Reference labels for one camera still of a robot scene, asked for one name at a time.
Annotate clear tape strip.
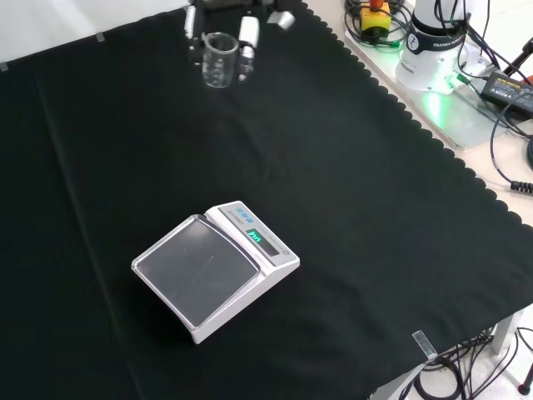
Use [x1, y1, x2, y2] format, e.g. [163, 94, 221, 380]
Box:
[411, 329, 439, 361]

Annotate grey metal base plate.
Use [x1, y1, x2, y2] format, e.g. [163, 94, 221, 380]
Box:
[344, 22, 533, 149]

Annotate black power adapter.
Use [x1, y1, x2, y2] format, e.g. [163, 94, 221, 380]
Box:
[479, 70, 533, 113]

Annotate black tripod leg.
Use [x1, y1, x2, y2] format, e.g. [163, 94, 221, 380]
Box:
[498, 36, 533, 81]

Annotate black bench cloth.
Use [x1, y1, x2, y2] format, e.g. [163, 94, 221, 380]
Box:
[0, 0, 533, 400]

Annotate black power adapter cable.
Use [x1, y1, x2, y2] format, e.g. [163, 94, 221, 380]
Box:
[489, 97, 533, 193]

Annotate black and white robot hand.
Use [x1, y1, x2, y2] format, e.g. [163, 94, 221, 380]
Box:
[182, 0, 297, 85]

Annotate yellow emergency stop button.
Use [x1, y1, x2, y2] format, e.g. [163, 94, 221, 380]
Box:
[360, 0, 392, 34]

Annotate white table leg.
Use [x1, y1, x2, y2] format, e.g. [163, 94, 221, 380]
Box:
[492, 309, 526, 356]

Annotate green cable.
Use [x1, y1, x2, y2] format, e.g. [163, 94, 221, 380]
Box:
[376, 32, 407, 53]

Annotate white electronic balance steel pan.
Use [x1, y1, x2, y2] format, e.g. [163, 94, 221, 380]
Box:
[131, 200, 301, 346]

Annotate clear glass beaker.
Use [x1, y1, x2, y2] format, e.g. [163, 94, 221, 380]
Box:
[201, 32, 241, 90]

